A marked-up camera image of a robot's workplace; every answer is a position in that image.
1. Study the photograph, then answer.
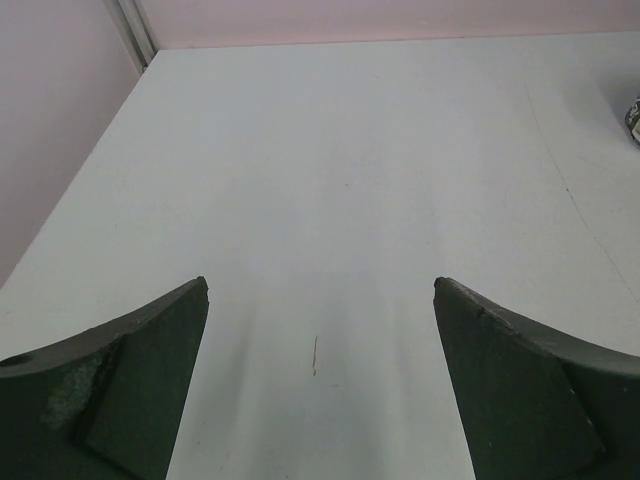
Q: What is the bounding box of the black wrapped paper roll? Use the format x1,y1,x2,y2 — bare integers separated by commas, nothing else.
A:
624,96,640,146

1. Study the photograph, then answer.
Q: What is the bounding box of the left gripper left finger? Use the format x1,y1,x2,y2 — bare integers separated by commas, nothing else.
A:
1,277,209,479

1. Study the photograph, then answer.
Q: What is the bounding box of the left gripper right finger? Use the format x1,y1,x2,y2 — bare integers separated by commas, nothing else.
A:
433,277,639,479

